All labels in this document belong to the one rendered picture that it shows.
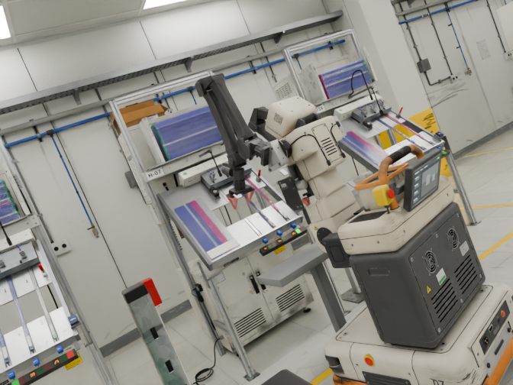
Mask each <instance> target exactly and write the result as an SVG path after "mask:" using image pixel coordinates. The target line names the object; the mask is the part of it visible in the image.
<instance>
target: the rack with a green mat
mask: <svg viewBox="0 0 513 385"><path fill-rule="evenodd" d="M121 294H122V296H123V297H124V301H125V302H126V304H127V307H128V308H129V311H130V313H131V315H132V317H133V320H134V322H135V324H136V326H137V329H138V331H139V333H140V335H141V337H142V339H143V341H144V344H145V346H146V348H147V350H148V352H149V354H150V357H151V359H152V361H153V364H154V366H155V368H156V370H157V373H158V374H159V376H160V379H161V380H162V383H163V385H190V383H189V381H188V379H187V376H186V374H185V372H184V370H183V368H182V365H181V364H180V361H179V359H178V357H177V355H176V352H175V350H174V348H173V345H172V343H171V341H170V339H169V336H168V334H167V333H166V329H165V328H164V326H163V323H162V321H161V319H160V317H159V314H158V312H157V310H156V307H155V305H154V304H153V301H152V299H151V297H150V294H149V293H148V290H147V288H146V286H145V284H143V283H142V282H139V283H136V284H134V285H133V286H130V287H128V288H127V289H125V290H123V291H122V292H121ZM261 385H312V384H311V383H309V382H308V381H306V380H304V379H302V378H301V377H299V376H297V375H296V374H294V373H293V372H291V371H289V370H287V369H284V370H281V371H280V372H278V373H277V374H275V375H274V376H272V377H271V378H269V379H268V380H267V381H265V382H264V383H262V384H261Z"/></svg>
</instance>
